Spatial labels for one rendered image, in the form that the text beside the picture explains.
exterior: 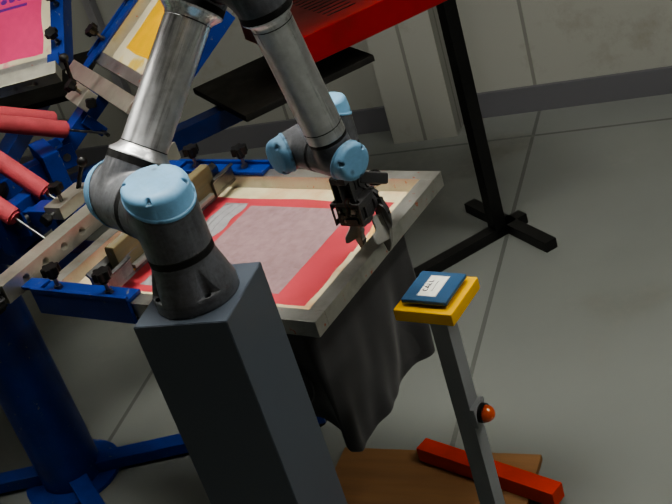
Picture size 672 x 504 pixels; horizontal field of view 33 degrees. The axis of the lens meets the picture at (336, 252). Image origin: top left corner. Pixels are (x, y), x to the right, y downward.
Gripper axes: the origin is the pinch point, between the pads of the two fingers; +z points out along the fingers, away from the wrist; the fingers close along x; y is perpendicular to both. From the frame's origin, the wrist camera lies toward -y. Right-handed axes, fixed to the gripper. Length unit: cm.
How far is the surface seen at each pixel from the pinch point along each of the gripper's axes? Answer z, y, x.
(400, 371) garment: 42.0, -7.1, -9.3
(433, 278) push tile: 1.1, 9.7, 18.0
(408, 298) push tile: 1.1, 16.8, 15.8
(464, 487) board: 96, -23, -12
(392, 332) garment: 29.1, -5.7, -7.2
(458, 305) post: 3.1, 15.2, 25.5
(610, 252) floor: 98, -144, -10
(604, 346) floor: 98, -92, 5
